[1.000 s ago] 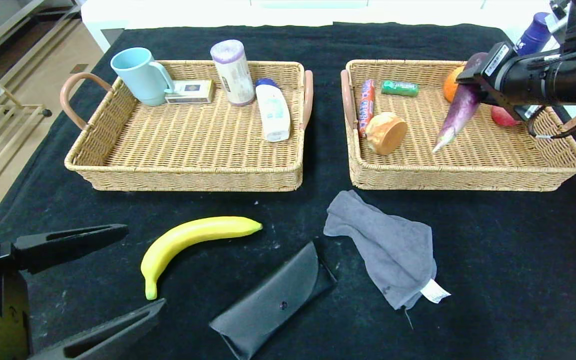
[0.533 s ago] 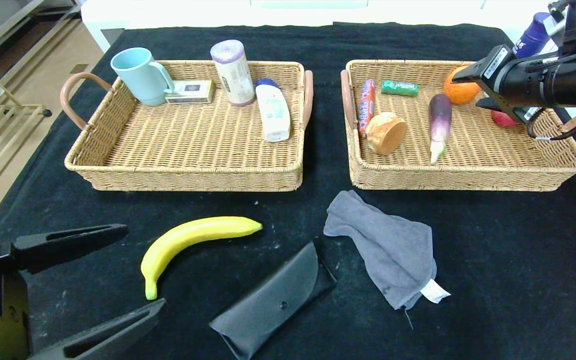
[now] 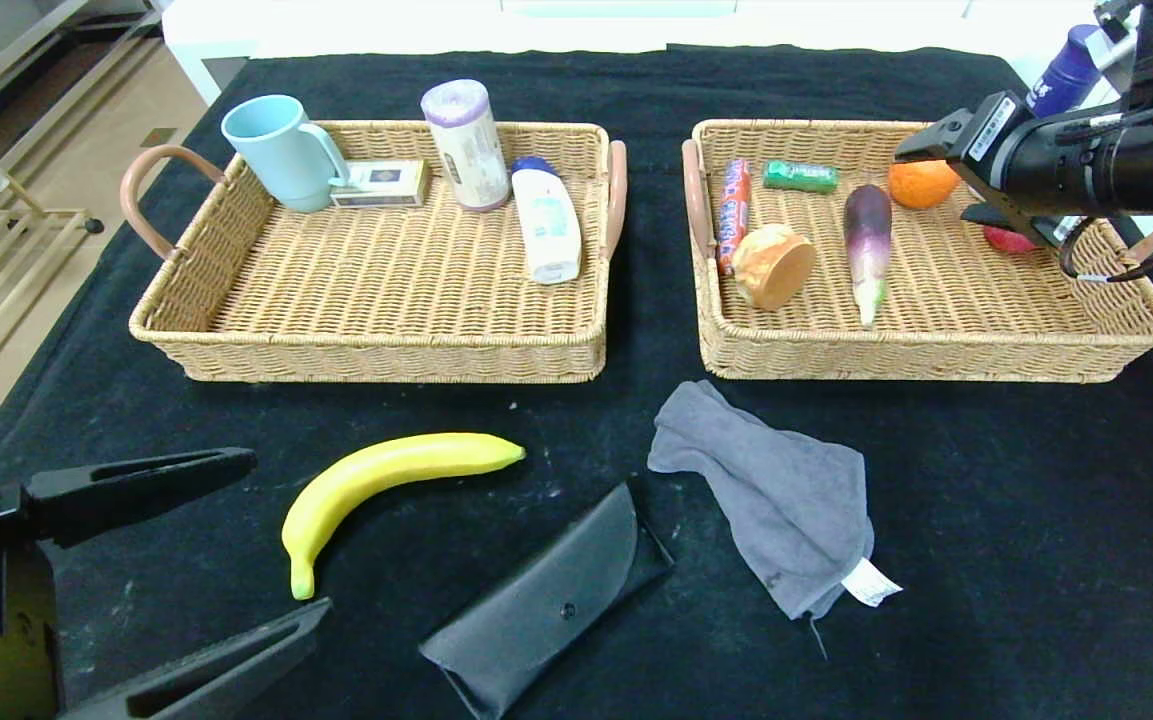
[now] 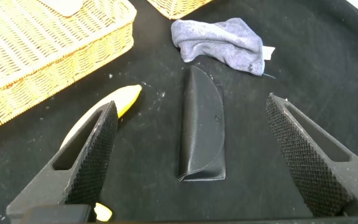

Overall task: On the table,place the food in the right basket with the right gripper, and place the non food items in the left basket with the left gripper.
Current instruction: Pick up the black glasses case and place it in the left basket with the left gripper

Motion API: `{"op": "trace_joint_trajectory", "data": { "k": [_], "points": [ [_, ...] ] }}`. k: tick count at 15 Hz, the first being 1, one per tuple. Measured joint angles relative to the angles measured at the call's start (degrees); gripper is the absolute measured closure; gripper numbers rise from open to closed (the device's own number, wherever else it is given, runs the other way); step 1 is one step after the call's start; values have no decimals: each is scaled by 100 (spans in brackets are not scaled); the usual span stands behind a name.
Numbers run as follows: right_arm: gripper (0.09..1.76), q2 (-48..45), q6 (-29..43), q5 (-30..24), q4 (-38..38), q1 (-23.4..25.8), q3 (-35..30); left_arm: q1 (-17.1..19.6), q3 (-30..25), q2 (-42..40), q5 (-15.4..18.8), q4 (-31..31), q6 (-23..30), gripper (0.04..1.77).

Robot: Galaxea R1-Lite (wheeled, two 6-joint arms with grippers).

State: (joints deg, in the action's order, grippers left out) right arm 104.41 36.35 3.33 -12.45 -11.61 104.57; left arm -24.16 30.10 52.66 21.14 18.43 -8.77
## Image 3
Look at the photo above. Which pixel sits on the white bottle purple cap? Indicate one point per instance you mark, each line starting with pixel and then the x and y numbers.
pixel 1066 70

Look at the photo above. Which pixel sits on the purple eggplant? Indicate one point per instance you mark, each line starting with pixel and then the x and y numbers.
pixel 868 240

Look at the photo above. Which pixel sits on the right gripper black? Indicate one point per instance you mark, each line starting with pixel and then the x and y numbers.
pixel 988 130

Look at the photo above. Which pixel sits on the black tablecloth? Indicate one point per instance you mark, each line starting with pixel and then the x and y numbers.
pixel 576 420

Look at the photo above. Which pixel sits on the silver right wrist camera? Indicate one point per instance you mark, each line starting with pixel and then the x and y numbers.
pixel 1116 15

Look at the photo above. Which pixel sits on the red apple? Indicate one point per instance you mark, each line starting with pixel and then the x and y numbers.
pixel 1006 240

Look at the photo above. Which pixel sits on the white lotion bottle blue cap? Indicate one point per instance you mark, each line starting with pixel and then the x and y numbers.
pixel 547 228

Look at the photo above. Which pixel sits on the black glasses case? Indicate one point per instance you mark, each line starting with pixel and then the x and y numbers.
pixel 546 600

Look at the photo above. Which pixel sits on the orange-red candy tube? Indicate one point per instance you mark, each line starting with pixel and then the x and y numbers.
pixel 734 200

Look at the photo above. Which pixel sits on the light wooden wheeled rack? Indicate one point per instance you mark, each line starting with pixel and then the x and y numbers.
pixel 6 290

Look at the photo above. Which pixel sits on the light blue plastic mug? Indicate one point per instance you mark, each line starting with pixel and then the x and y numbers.
pixel 278 153

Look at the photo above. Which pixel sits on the orange fruit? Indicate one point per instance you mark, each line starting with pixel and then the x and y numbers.
pixel 921 185

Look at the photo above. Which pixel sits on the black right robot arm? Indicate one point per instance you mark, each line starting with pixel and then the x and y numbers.
pixel 1116 165

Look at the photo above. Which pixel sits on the yellow banana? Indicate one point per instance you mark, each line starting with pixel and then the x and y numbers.
pixel 386 470

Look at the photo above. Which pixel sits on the purple-topped beige roll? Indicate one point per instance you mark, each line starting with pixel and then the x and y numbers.
pixel 469 148

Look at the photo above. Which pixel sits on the grey cloth with white tag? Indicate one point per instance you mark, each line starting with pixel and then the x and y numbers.
pixel 776 490

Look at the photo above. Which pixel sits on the small white card box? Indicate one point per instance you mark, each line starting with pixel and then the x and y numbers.
pixel 381 184

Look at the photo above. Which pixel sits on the green candy pack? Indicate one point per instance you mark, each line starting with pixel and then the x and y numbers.
pixel 801 178

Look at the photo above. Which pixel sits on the toy burger bun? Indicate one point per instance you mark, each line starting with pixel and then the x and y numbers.
pixel 771 268

